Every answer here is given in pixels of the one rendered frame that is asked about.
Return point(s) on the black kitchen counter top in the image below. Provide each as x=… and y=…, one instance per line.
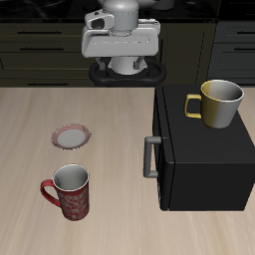
x=50, y=10

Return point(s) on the red patterned mug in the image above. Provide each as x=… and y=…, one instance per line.
x=73, y=196

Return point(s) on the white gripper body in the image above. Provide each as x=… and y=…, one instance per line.
x=119, y=45

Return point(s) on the dark grey kitchen cupboard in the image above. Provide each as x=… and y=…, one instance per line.
x=234, y=53

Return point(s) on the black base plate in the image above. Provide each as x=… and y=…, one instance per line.
x=156, y=74

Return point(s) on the black microwave oven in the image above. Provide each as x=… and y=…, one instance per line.
x=205, y=159

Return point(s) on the small red fluted dish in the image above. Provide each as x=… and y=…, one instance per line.
x=71, y=136

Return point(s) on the yellow and grey mug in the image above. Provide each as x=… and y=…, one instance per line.
x=219, y=104

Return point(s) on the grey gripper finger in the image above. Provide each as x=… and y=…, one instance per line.
x=138, y=62
x=101, y=63

